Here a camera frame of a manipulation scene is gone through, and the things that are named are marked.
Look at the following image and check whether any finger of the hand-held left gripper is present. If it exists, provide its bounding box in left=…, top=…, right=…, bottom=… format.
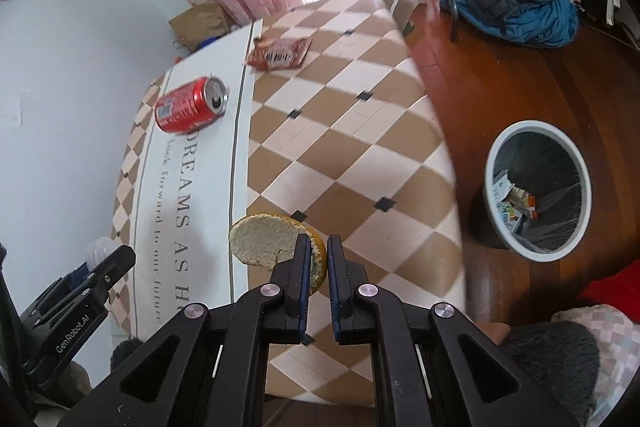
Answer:
left=87, top=245, right=137, bottom=300

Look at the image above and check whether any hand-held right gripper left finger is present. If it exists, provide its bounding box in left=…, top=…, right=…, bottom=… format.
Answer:
left=57, top=233, right=313, bottom=427

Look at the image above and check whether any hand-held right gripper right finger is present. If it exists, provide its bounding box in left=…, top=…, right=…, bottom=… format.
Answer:
left=326, top=234, right=553, bottom=427

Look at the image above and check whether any round pale bread bun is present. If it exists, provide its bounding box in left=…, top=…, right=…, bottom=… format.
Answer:
left=228, top=213, right=328, bottom=295

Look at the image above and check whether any blue white milk carton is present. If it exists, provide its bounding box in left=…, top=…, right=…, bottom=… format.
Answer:
left=496, top=202, right=523, bottom=233

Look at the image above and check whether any orange yellow snack packet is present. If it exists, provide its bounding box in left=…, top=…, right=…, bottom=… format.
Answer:
left=506, top=187, right=540, bottom=220

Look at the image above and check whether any white round trash bin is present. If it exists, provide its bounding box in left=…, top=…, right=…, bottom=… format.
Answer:
left=470, top=120, right=592, bottom=263

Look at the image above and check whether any checkered tablecloth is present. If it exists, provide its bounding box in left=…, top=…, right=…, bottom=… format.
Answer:
left=110, top=0, right=468, bottom=408

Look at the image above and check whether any red soda can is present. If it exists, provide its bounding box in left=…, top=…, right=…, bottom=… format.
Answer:
left=154, top=76, right=229, bottom=135

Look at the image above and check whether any brown red snack packet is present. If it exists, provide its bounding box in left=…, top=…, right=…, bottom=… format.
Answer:
left=244, top=36, right=313, bottom=72

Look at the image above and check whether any brown paper bag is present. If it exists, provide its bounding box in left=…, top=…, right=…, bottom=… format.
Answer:
left=168, top=2, right=233, bottom=51

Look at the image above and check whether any red cloth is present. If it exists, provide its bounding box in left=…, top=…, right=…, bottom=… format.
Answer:
left=575, top=259, right=640, bottom=309

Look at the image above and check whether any pink checkered cloth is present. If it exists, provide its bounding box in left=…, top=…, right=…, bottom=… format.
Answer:
left=550, top=304, right=640, bottom=423

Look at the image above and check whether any blue cloth heap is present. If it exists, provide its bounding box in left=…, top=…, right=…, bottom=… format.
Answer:
left=440, top=0, right=581, bottom=49

